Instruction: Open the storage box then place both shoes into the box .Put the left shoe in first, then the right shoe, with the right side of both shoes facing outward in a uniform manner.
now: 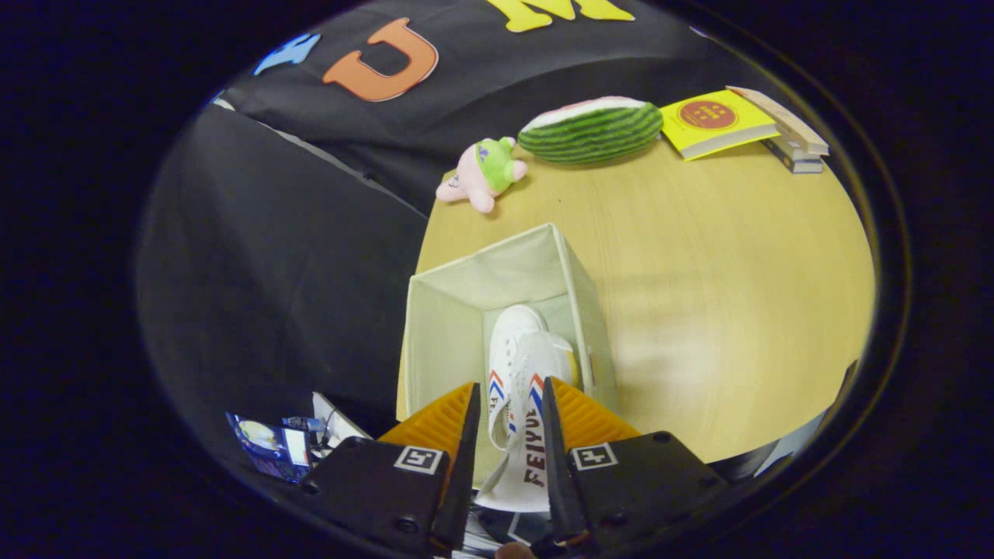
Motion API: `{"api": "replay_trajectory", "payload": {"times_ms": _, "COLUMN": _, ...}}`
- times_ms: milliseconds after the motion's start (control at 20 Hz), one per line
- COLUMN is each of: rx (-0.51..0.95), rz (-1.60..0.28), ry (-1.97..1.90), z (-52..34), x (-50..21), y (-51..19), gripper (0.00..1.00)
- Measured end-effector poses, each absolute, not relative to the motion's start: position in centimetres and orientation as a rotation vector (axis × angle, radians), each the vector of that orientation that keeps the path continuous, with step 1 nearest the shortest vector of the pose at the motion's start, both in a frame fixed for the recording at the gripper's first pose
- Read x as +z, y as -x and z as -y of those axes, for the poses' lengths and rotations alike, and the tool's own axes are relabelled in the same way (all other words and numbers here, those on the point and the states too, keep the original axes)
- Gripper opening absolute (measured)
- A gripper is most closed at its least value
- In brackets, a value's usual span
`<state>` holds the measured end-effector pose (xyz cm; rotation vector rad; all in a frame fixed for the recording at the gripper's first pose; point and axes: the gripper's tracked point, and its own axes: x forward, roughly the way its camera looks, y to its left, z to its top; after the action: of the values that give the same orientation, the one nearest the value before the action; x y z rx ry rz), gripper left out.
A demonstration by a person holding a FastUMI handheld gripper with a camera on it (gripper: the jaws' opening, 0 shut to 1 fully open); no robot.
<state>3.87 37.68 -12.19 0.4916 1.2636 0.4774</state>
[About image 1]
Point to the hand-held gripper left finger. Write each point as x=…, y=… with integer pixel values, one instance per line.
x=380, y=489

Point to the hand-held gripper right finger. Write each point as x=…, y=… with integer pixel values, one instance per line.
x=637, y=489

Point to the white canvas shoe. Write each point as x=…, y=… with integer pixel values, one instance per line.
x=536, y=466
x=509, y=334

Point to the cream fabric storage box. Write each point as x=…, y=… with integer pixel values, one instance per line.
x=458, y=326

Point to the open laptop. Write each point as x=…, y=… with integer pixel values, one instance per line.
x=272, y=450

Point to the white paper sheets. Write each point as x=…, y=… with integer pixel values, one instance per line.
x=342, y=423

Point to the clear water bottle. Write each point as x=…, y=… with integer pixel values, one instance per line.
x=304, y=425

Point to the black backdrop cloth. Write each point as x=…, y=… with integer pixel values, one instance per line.
x=295, y=233

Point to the pink and green plush toy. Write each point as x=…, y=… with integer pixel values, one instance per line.
x=485, y=175

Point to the watermelon slice plush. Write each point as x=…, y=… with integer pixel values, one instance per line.
x=594, y=133

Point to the yellow book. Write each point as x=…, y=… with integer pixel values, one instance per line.
x=714, y=120

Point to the beige book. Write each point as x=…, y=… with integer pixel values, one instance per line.
x=784, y=120

